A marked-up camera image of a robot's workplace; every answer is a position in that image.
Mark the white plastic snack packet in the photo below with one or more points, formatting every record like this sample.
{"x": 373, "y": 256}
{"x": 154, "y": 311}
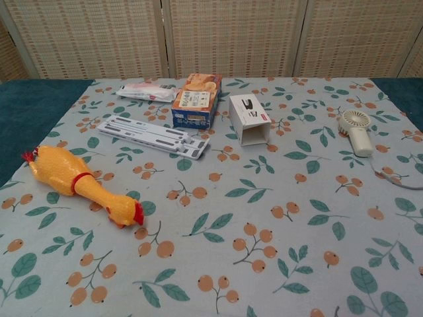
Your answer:
{"x": 145, "y": 91}

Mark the floral fruit print tablecloth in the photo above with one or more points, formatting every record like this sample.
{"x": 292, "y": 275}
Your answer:
{"x": 211, "y": 204}

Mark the woven bamboo folding screen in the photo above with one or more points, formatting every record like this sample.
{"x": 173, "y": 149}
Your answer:
{"x": 211, "y": 36}

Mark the yellow rubber chicken toy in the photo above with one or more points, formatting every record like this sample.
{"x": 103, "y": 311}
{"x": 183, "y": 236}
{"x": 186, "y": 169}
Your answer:
{"x": 62, "y": 168}

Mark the white handheld fan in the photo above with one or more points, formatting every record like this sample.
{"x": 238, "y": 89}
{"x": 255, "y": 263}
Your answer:
{"x": 358, "y": 132}

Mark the orange blue snack box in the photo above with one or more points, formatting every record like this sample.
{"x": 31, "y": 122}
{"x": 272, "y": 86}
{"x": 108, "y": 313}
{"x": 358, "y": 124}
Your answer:
{"x": 198, "y": 100}

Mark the white open stapler box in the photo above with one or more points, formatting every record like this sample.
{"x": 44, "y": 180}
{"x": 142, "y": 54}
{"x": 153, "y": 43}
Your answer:
{"x": 249, "y": 115}

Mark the white folding laptop stand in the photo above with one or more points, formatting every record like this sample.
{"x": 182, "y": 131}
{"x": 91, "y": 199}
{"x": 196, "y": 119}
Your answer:
{"x": 155, "y": 136}

